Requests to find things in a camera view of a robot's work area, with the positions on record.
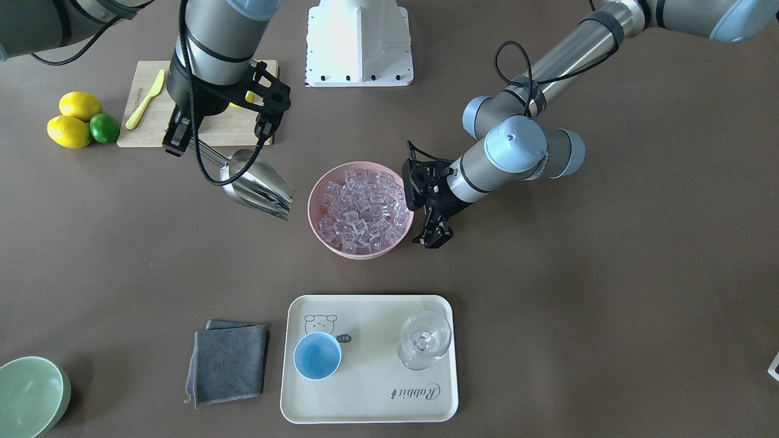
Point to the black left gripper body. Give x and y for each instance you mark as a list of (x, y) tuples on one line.
[(441, 198)]

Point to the blue cup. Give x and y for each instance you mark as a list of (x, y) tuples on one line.
[(317, 356)]

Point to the clear ice cubes pile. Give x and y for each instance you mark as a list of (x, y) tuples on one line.
[(364, 210)]

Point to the green bowl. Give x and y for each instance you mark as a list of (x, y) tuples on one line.
[(35, 394)]

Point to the grey folded cloth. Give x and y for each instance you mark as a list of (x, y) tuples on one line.
[(227, 362)]

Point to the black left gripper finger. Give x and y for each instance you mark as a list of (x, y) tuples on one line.
[(436, 231)]

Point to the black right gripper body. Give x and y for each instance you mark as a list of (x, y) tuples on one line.
[(196, 97)]

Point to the cream serving tray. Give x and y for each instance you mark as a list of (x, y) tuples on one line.
[(371, 384)]

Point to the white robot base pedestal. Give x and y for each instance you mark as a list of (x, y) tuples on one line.
[(358, 44)]

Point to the pink bowl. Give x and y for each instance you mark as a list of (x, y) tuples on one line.
[(316, 213)]

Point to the clear wine glass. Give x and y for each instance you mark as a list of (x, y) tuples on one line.
[(426, 336)]

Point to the yellow plastic knife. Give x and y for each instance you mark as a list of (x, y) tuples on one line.
[(153, 92)]

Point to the half lemon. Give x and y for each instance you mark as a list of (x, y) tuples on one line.
[(248, 98)]

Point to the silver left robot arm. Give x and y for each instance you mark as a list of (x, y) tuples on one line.
[(511, 145)]

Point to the yellow lemon upper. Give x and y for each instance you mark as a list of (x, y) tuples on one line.
[(81, 105)]

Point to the yellow lemon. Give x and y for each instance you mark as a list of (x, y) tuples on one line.
[(69, 132), (81, 105)]

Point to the yellow lemon lower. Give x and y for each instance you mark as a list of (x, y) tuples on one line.
[(69, 132)]

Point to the steel ice scoop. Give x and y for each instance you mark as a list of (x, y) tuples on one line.
[(261, 187)]

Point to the green lime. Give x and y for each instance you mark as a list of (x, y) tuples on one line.
[(104, 128)]

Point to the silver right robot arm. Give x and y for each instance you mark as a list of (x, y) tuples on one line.
[(213, 62)]

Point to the bamboo cutting board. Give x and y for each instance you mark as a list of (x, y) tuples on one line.
[(232, 128)]

